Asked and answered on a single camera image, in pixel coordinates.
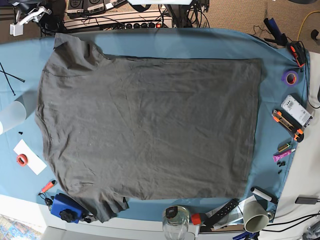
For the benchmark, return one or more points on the black power strip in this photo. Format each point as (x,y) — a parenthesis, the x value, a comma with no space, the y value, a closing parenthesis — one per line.
(143,25)

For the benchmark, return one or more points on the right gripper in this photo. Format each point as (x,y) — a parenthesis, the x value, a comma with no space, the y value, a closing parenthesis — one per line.
(31,11)

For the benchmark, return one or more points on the orange black utility knife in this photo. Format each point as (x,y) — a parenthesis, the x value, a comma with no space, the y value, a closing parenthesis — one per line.
(295,132)

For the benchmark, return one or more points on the orange cube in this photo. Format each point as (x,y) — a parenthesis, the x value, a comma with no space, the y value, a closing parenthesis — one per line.
(196,219)

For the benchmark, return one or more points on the purple tape roll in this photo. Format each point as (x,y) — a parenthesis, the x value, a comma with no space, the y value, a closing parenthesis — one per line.
(290,78)

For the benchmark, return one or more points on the frosted plastic cup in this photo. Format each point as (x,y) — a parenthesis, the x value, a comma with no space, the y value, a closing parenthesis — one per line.
(13,115)

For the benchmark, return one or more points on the white barcode device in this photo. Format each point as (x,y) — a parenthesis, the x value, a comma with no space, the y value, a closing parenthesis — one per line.
(296,110)

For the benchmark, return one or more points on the blue black clamp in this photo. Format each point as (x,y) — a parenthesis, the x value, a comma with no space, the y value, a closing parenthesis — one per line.
(280,38)

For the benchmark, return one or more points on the white paper sheet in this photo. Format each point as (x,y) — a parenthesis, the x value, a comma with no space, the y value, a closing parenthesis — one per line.
(34,162)

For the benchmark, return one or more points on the orange tape roll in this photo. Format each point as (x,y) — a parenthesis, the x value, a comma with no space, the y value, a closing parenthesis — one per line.
(22,160)

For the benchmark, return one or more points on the white black marker roll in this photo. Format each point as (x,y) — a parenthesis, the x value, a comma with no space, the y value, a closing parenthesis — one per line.
(264,195)

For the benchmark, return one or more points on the glass jar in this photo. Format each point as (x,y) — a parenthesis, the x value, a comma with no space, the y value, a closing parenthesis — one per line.
(175,222)

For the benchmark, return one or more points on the black remote control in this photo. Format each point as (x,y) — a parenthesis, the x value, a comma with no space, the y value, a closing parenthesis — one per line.
(221,213)

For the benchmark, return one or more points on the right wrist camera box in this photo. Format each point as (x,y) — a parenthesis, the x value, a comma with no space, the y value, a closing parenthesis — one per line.
(16,30)

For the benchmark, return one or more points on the blue clamp block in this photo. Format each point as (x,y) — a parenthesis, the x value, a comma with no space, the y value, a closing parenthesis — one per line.
(66,209)

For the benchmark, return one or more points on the orange black clamp tool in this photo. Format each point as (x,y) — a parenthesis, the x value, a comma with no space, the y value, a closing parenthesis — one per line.
(298,53)

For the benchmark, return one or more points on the grey adapter box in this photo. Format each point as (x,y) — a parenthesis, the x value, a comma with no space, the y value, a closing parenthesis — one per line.
(306,200)

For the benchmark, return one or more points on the dark grey T-shirt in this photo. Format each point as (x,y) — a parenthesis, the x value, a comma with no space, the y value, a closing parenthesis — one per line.
(146,128)

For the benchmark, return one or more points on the small gold battery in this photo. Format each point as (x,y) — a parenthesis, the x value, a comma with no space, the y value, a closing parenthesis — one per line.
(283,147)

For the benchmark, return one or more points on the orange marker pen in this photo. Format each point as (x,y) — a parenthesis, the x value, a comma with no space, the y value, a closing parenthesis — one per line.
(47,187)

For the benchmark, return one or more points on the purple glue tube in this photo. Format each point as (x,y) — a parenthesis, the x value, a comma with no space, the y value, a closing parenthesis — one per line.
(283,154)

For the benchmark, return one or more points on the grey-green mug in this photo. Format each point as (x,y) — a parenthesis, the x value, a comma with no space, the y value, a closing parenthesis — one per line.
(255,217)

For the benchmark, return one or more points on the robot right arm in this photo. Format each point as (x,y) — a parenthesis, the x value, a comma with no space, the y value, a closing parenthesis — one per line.
(13,3)

